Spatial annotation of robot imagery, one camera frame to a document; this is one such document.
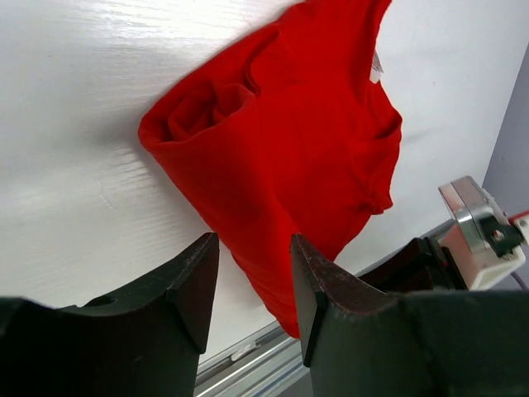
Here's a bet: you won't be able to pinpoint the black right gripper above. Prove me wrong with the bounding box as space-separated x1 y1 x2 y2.
360 237 467 293

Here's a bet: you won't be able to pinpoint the red t shirt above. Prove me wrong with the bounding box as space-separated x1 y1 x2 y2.
138 1 403 337

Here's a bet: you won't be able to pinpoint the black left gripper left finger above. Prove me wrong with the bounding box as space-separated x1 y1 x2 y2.
1 233 219 396

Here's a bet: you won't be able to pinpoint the aluminium frame rails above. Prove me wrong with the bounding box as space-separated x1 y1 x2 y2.
193 323 313 397

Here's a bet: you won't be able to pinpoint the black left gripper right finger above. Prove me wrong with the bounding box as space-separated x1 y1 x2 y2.
290 235 528 396

